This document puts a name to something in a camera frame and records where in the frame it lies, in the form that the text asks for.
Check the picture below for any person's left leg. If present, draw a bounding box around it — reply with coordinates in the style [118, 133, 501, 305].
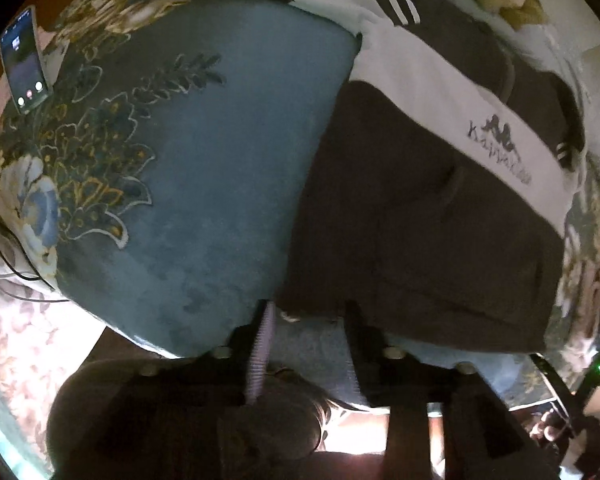
[45, 355, 331, 480]

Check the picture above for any black and white jacket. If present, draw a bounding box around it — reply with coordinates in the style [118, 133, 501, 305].
[275, 0, 588, 356]

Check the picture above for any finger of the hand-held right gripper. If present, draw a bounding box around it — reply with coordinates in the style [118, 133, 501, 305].
[527, 352, 588, 441]

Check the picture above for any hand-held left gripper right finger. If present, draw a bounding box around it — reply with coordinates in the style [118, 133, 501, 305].
[342, 300, 541, 480]

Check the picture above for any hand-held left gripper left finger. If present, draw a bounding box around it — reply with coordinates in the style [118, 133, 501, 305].
[130, 300, 278, 480]

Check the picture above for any person's right hand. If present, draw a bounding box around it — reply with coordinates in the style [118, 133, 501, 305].
[527, 407, 576, 443]

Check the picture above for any blue floral blanket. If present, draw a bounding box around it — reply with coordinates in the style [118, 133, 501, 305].
[0, 0, 600, 411]

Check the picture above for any black cable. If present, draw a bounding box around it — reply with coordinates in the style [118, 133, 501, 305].
[0, 210, 71, 306]

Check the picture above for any smartphone with lit screen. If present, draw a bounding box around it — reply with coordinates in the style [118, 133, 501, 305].
[0, 5, 55, 115]

